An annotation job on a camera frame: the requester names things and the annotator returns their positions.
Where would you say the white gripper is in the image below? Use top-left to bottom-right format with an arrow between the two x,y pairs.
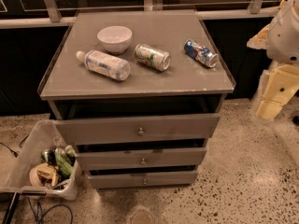
247,25 -> 299,120

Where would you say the grey bottom drawer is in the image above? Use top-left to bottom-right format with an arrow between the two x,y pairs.
88,171 -> 197,189

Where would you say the grey drawer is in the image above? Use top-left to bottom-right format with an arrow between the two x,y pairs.
88,171 -> 197,189
55,114 -> 220,145
76,147 -> 206,171

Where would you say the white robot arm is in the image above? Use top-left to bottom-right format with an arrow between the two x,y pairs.
247,0 -> 299,119

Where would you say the grey top drawer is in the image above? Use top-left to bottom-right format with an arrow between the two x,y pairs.
55,114 -> 220,145

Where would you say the grey middle drawer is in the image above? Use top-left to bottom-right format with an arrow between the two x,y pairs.
76,147 -> 206,171

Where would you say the grey drawer cabinet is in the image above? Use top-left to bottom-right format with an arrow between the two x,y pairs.
38,10 -> 235,177

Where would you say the blue soda can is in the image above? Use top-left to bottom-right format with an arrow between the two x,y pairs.
184,39 -> 219,68

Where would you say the green white soda can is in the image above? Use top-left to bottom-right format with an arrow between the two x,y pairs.
134,44 -> 171,72

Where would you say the metal railing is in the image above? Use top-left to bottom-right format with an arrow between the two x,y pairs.
0,0 -> 280,29

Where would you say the white bowl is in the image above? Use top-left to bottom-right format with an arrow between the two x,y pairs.
97,26 -> 133,54

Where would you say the clear plastic bottle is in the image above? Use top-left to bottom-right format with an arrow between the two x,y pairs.
76,50 -> 131,81

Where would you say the green can in bin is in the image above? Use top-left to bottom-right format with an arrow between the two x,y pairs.
54,147 -> 73,178

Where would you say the yellow snack bag in bin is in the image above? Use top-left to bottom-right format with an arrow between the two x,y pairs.
29,163 -> 60,188

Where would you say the black cable on floor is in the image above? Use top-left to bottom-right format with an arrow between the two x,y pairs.
0,133 -> 30,158

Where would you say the blue cable on floor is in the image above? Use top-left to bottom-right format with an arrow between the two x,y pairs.
27,197 -> 74,224

